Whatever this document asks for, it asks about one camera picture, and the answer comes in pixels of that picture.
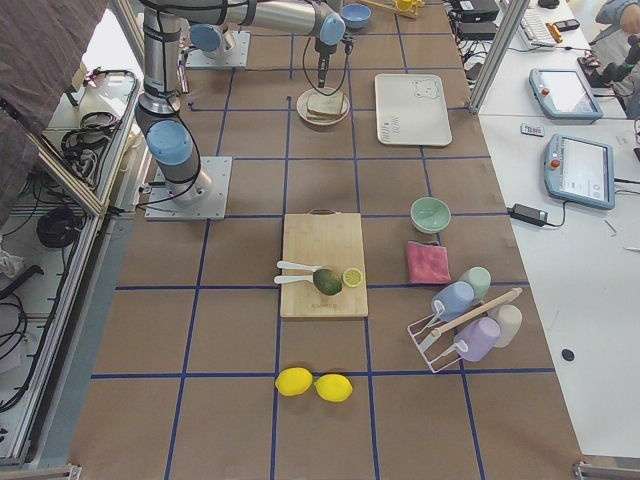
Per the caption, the teach pendant near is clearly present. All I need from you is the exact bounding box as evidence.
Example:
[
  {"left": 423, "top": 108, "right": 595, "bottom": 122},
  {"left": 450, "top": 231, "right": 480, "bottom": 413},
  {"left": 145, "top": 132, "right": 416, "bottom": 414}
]
[{"left": 543, "top": 134, "right": 615, "bottom": 210}]

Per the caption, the lemon half slice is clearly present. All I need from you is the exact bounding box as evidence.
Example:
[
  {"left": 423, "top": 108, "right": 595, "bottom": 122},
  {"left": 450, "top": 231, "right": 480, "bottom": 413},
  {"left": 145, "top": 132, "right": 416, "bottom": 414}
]
[{"left": 342, "top": 267, "right": 364, "bottom": 288}]

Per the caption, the aluminium frame post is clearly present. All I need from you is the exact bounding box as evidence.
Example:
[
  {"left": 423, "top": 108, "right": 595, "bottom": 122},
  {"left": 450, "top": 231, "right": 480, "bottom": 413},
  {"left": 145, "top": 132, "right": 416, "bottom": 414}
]
[{"left": 468, "top": 0, "right": 529, "bottom": 114}]

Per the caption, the yellow lemon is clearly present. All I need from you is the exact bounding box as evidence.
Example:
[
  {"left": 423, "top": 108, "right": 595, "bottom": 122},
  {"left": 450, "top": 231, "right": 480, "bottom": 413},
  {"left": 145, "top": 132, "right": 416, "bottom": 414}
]
[
  {"left": 275, "top": 367, "right": 313, "bottom": 397},
  {"left": 314, "top": 373, "right": 353, "bottom": 403}
]

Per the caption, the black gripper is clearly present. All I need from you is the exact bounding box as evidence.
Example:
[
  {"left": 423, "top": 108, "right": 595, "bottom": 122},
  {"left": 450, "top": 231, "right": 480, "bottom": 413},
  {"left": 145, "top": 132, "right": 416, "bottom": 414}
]
[{"left": 314, "top": 38, "right": 337, "bottom": 89}]

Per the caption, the beige cup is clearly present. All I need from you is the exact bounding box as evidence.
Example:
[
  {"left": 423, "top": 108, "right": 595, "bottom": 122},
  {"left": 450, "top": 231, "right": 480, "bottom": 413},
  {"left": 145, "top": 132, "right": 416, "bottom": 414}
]
[{"left": 488, "top": 304, "right": 522, "bottom": 348}]

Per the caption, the black power adapter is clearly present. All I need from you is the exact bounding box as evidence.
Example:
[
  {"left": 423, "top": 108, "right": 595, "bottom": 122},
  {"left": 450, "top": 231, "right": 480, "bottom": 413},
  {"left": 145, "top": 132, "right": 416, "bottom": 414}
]
[{"left": 507, "top": 203, "right": 548, "bottom": 227}]

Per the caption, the green cup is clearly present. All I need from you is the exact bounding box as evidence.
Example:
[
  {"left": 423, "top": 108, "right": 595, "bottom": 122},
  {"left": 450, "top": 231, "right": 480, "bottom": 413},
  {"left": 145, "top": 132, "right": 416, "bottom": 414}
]
[{"left": 459, "top": 266, "right": 491, "bottom": 304}]

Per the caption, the wooden rack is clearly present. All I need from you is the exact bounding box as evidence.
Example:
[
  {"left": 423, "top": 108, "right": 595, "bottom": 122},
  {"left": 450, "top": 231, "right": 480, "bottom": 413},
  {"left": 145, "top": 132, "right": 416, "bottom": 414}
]
[{"left": 361, "top": 0, "right": 425, "bottom": 19}]

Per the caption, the green bowl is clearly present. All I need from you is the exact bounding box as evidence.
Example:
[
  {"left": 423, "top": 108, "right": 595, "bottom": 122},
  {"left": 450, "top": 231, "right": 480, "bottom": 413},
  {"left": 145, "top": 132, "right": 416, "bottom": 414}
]
[{"left": 410, "top": 196, "right": 451, "bottom": 234}]

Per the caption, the teach pendant far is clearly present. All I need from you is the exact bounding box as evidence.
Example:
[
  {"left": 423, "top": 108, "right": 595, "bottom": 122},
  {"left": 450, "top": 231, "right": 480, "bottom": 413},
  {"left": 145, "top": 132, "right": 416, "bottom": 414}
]
[{"left": 529, "top": 69, "right": 603, "bottom": 123}]

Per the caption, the yellow lemon right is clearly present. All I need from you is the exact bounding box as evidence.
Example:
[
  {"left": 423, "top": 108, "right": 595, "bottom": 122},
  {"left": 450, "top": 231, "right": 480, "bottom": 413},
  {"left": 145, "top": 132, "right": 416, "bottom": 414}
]
[{"left": 314, "top": 373, "right": 353, "bottom": 403}]

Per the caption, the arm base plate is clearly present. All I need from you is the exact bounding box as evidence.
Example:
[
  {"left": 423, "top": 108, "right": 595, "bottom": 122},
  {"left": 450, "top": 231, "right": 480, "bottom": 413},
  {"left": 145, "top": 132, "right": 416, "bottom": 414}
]
[
  {"left": 142, "top": 156, "right": 232, "bottom": 221},
  {"left": 186, "top": 25, "right": 250, "bottom": 70}
]

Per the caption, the purple cup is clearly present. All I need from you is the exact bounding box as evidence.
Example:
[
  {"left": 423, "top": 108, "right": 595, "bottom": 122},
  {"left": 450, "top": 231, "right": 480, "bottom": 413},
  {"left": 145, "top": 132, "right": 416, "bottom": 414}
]
[{"left": 454, "top": 317, "right": 501, "bottom": 362}]

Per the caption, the white wire cup rack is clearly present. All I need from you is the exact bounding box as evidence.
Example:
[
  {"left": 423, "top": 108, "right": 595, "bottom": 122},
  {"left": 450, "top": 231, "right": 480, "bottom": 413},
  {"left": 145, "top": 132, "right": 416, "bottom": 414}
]
[{"left": 407, "top": 287, "right": 522, "bottom": 373}]

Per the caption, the blue cup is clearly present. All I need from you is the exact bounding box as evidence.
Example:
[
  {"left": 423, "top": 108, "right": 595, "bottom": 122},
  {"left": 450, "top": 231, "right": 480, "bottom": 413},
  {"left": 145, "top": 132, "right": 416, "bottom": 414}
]
[{"left": 431, "top": 281, "right": 475, "bottom": 322}]

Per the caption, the white plastic knife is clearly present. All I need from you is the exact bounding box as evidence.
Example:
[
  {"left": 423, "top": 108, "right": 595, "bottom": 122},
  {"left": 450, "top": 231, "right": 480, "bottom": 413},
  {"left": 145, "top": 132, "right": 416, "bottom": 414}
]
[{"left": 273, "top": 274, "right": 314, "bottom": 285}]

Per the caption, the green lime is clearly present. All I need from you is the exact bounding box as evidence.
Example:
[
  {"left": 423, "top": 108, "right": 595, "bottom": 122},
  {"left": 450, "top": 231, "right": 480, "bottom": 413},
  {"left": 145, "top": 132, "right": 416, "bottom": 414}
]
[{"left": 312, "top": 268, "right": 343, "bottom": 296}]

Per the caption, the yellow lemon left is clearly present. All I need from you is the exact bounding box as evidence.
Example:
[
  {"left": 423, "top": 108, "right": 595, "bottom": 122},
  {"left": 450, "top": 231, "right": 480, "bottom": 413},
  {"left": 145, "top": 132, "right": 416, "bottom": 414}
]
[{"left": 275, "top": 367, "right": 313, "bottom": 397}]

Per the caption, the pink cloth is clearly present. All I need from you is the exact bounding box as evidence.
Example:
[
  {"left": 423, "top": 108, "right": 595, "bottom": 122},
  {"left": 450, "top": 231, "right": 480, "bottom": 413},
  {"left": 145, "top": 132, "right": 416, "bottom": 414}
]
[{"left": 406, "top": 241, "right": 451, "bottom": 285}]

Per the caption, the white bear tray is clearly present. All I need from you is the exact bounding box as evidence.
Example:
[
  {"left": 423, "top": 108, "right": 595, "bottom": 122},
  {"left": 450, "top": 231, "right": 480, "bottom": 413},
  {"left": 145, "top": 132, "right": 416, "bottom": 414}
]
[{"left": 374, "top": 74, "right": 452, "bottom": 147}]

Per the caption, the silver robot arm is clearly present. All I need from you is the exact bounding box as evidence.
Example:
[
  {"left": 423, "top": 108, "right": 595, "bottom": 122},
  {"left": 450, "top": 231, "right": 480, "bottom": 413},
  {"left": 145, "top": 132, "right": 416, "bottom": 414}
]
[{"left": 135, "top": 1, "right": 346, "bottom": 208}]

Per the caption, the blue bowl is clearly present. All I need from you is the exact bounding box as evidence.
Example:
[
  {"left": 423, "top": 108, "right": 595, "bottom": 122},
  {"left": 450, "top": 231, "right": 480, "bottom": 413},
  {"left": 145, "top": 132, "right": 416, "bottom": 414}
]
[{"left": 340, "top": 3, "right": 372, "bottom": 30}]

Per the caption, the teach pendant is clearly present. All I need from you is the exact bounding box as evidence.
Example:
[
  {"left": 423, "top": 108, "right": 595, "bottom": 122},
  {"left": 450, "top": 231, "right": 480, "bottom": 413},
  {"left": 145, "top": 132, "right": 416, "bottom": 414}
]
[
  {"left": 543, "top": 134, "right": 615, "bottom": 210},
  {"left": 529, "top": 69, "right": 603, "bottom": 123}
]

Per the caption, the brown-crust bread slice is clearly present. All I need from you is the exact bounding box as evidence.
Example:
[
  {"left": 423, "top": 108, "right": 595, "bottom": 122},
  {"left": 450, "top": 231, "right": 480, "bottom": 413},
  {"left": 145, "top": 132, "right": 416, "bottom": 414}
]
[{"left": 307, "top": 91, "right": 344, "bottom": 113}]

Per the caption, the white round plate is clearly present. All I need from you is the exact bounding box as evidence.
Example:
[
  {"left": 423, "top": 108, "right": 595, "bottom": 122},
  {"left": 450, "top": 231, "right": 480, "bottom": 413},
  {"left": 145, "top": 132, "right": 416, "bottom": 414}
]
[{"left": 296, "top": 88, "right": 350, "bottom": 126}]

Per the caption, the bread slice on plate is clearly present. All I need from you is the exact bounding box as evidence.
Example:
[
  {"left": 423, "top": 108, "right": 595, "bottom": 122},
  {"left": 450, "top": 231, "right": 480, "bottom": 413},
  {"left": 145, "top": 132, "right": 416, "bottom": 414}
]
[{"left": 306, "top": 110, "right": 344, "bottom": 122}]

